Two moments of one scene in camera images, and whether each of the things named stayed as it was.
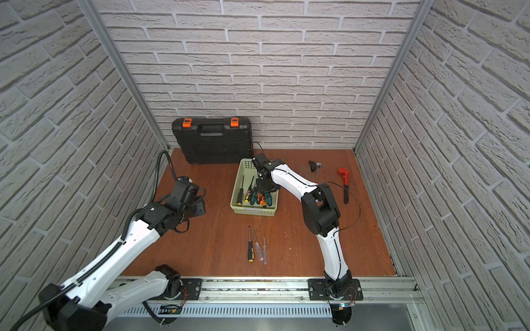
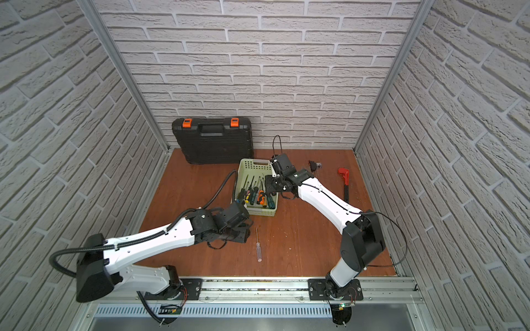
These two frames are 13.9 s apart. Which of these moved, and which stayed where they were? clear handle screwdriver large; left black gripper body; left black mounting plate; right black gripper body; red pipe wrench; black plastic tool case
Moved: left black gripper body; right black gripper body
Stayed: clear handle screwdriver large; left black mounting plate; red pipe wrench; black plastic tool case
